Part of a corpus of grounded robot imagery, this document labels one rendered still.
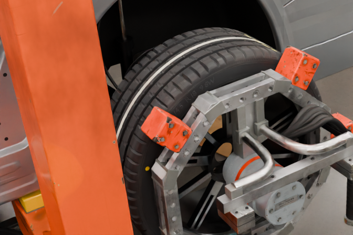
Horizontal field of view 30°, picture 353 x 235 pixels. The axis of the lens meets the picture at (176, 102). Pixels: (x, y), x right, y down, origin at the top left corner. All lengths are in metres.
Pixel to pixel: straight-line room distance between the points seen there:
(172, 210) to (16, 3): 0.73
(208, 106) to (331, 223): 1.46
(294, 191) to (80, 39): 0.71
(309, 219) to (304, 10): 1.05
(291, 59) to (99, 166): 0.61
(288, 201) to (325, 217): 1.29
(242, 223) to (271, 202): 0.16
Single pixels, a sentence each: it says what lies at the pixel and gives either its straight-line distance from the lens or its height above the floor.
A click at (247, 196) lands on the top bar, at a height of 0.97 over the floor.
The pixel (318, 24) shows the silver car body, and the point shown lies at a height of 0.97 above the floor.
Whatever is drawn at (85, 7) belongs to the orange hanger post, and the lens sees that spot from 1.30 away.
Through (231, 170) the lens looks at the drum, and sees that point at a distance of 1.78.
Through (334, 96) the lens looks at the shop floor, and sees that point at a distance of 3.88.
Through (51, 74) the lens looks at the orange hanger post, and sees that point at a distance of 1.32.
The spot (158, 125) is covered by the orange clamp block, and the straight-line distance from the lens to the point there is 1.58.
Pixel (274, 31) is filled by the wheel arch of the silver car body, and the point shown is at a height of 1.00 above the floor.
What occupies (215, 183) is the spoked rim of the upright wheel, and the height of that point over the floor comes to 0.79.
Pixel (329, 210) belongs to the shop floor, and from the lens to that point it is 3.04.
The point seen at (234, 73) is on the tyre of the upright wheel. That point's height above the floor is 1.13.
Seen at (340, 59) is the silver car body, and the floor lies 0.80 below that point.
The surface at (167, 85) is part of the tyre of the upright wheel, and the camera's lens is 1.69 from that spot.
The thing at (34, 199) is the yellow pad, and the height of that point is 0.72.
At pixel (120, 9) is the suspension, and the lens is 2.24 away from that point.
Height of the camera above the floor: 1.93
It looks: 30 degrees down
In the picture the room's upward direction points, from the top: 7 degrees counter-clockwise
